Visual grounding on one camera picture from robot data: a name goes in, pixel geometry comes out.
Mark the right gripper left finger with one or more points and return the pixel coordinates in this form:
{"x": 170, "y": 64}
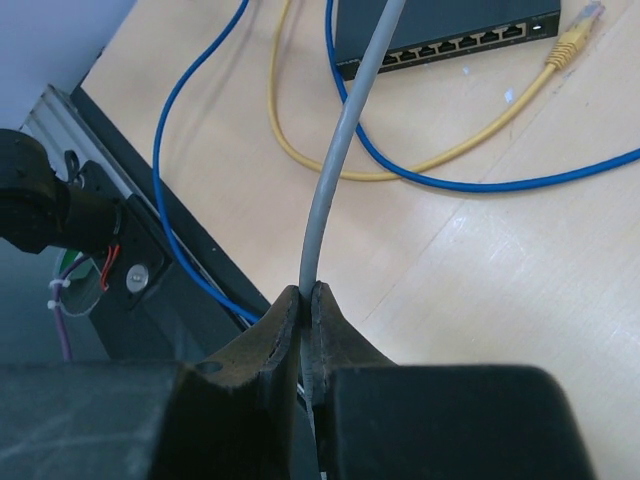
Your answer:
{"x": 228, "y": 417}

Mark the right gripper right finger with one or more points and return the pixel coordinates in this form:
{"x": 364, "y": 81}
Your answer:
{"x": 375, "y": 419}

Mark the black network switch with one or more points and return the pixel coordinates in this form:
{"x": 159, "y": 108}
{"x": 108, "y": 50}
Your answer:
{"x": 435, "y": 30}

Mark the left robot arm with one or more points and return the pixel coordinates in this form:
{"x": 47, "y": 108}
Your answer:
{"x": 39, "y": 210}

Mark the aluminium frame rail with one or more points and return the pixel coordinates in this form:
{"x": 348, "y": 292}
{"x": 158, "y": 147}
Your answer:
{"x": 75, "y": 135}

